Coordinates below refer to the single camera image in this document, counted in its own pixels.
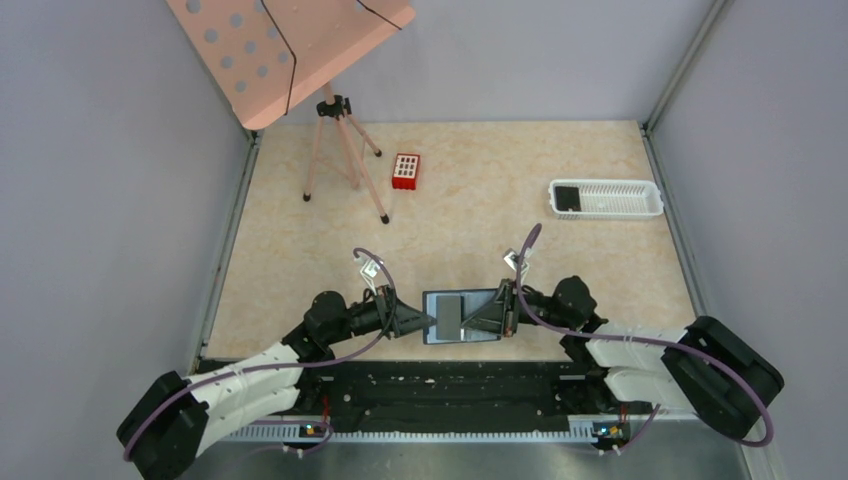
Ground dark blue leather card holder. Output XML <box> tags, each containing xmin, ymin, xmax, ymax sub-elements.
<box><xmin>422</xmin><ymin>289</ymin><xmax>501</xmax><ymax>346</ymax></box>

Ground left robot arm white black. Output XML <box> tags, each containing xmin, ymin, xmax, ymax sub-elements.
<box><xmin>116</xmin><ymin>285</ymin><xmax>436</xmax><ymax>479</ymax></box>

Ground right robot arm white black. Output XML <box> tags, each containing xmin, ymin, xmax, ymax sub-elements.
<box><xmin>461</xmin><ymin>276</ymin><xmax>785</xmax><ymax>442</ymax></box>

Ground black card in basket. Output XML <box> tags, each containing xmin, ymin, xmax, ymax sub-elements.
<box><xmin>552</xmin><ymin>185</ymin><xmax>582</xmax><ymax>214</ymax></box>

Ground white plastic slotted basket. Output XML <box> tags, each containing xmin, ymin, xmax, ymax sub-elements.
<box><xmin>548</xmin><ymin>179</ymin><xmax>664</xmax><ymax>220</ymax></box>

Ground red box with white grid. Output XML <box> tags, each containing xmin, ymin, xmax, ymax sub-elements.
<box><xmin>391</xmin><ymin>153</ymin><xmax>421</xmax><ymax>191</ymax></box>

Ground pink tripod stand legs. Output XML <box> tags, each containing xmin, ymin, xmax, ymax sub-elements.
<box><xmin>302</xmin><ymin>82</ymin><xmax>390</xmax><ymax>225</ymax></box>

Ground pink perforated music stand desk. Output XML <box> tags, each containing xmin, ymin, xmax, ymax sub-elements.
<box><xmin>167</xmin><ymin>0</ymin><xmax>416</xmax><ymax>130</ymax></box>

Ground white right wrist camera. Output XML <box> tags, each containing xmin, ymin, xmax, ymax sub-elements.
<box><xmin>503</xmin><ymin>248</ymin><xmax>533</xmax><ymax>280</ymax></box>

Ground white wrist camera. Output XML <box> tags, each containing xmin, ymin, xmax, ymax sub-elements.
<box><xmin>357</xmin><ymin>257</ymin><xmax>383</xmax><ymax>290</ymax></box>
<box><xmin>503</xmin><ymin>248</ymin><xmax>533</xmax><ymax>280</ymax></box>

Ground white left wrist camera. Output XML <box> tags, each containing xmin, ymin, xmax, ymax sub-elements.
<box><xmin>357</xmin><ymin>257</ymin><xmax>383</xmax><ymax>290</ymax></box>

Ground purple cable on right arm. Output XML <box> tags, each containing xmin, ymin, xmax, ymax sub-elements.
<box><xmin>514</xmin><ymin>223</ymin><xmax>776</xmax><ymax>448</ymax></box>

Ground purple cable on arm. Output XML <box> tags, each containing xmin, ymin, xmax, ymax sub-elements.
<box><xmin>514</xmin><ymin>223</ymin><xmax>776</xmax><ymax>448</ymax></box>
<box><xmin>123</xmin><ymin>248</ymin><xmax>399</xmax><ymax>462</ymax></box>

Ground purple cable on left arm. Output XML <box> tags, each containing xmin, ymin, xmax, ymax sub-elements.
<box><xmin>123</xmin><ymin>248</ymin><xmax>399</xmax><ymax>462</ymax></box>

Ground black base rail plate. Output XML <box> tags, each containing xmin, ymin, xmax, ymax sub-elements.
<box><xmin>281</xmin><ymin>361</ymin><xmax>651</xmax><ymax>434</ymax></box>

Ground black cord on music stand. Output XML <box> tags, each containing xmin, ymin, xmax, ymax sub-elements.
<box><xmin>260</xmin><ymin>0</ymin><xmax>403</xmax><ymax>117</ymax></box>

